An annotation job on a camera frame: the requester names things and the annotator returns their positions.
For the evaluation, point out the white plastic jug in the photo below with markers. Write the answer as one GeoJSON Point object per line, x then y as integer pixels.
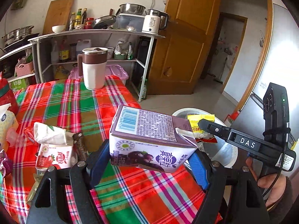
{"type": "Point", "coordinates": [82, 44]}

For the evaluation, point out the wooden cutting board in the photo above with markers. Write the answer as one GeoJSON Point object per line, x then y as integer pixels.
{"type": "Point", "coordinates": [58, 14]}

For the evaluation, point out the pink lidded storage box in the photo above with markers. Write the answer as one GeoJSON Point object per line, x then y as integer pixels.
{"type": "Point", "coordinates": [110, 70]}

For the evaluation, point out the red strawberry milk carton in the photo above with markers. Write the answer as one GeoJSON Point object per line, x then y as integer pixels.
{"type": "Point", "coordinates": [58, 156]}

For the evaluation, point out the red kids water bottle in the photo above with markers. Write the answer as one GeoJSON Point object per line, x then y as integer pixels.
{"type": "Point", "coordinates": [7, 95]}

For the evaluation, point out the white brown lidded mug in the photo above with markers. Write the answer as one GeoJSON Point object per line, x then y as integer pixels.
{"type": "Point", "coordinates": [91, 66]}

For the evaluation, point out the white ceramic bowl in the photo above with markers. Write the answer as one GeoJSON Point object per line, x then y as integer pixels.
{"type": "Point", "coordinates": [58, 28]}

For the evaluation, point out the white electric kettle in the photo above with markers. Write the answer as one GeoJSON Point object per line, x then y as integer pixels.
{"type": "Point", "coordinates": [154, 21]}

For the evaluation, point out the green cap oil bottle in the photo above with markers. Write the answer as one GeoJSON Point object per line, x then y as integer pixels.
{"type": "Point", "coordinates": [78, 18]}

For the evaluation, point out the dark soy sauce bottle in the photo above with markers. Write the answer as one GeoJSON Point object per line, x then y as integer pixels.
{"type": "Point", "coordinates": [84, 16]}

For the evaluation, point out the pink plastic basket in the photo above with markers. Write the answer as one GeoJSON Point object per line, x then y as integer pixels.
{"type": "Point", "coordinates": [23, 68]}

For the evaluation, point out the steel mixing bowl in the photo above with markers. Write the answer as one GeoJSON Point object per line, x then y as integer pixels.
{"type": "Point", "coordinates": [130, 8]}

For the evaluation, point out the purple grape milk carton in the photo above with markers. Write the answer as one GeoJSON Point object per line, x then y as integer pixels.
{"type": "Point", "coordinates": [150, 140]}

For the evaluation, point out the low white side shelf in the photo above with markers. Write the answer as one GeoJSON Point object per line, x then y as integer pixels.
{"type": "Point", "coordinates": [10, 59]}

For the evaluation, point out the person's right hand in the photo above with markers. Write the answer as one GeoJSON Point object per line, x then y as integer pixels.
{"type": "Point", "coordinates": [268, 182]}

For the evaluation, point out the purple snack packet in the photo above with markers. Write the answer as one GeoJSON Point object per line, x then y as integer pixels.
{"type": "Point", "coordinates": [6, 164]}

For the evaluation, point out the crumpled white paper bag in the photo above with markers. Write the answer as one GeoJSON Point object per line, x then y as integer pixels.
{"type": "Point", "coordinates": [47, 134]}

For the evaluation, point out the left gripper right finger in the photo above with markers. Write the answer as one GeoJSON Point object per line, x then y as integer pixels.
{"type": "Point", "coordinates": [246, 204]}

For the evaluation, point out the yellow tissue pack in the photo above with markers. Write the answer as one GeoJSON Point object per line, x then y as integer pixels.
{"type": "Point", "coordinates": [7, 121]}

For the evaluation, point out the white trash bin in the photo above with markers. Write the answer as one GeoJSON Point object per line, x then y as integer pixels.
{"type": "Point", "coordinates": [223, 152]}

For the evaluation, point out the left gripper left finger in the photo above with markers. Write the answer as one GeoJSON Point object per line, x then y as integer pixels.
{"type": "Point", "coordinates": [49, 204]}

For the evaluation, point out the wooden door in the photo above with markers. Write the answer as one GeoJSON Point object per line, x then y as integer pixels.
{"type": "Point", "coordinates": [179, 56]}

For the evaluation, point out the plaid tablecloth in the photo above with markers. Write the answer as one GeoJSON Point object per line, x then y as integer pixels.
{"type": "Point", "coordinates": [124, 194]}

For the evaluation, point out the clear plastic jelly cup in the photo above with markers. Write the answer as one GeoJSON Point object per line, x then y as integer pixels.
{"type": "Point", "coordinates": [14, 139]}

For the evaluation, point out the clear plastic container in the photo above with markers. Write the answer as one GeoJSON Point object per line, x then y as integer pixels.
{"type": "Point", "coordinates": [129, 22]}

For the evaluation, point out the steel pot with lid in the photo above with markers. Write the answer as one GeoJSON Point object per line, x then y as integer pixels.
{"type": "Point", "coordinates": [17, 34]}

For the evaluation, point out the black frying pan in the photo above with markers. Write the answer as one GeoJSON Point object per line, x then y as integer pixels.
{"type": "Point", "coordinates": [105, 21]}

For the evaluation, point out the brown chocolate wrapper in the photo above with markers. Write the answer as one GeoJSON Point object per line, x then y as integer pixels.
{"type": "Point", "coordinates": [79, 144]}

